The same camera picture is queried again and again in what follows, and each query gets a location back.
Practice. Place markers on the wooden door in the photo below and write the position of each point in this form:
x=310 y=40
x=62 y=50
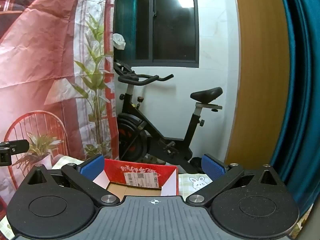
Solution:
x=260 y=80

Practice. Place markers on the checked rabbit print tablecloth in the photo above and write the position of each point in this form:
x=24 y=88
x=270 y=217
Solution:
x=195 y=183

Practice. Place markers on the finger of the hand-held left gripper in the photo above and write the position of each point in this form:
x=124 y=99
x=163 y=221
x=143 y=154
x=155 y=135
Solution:
x=17 y=146

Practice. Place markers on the black exercise bike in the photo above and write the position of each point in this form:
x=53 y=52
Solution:
x=186 y=135

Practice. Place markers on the red strawberry cardboard box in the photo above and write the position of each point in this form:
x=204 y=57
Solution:
x=140 y=170

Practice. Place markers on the teal curtain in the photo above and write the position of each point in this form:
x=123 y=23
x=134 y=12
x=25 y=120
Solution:
x=300 y=105

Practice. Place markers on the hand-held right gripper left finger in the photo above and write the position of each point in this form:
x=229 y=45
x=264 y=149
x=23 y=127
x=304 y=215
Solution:
x=92 y=167

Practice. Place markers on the dark window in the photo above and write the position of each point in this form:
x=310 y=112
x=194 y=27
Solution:
x=170 y=30

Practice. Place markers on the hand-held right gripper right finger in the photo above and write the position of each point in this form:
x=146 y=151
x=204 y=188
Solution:
x=213 y=168

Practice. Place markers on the white plastic bag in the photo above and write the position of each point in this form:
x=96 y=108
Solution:
x=119 y=41

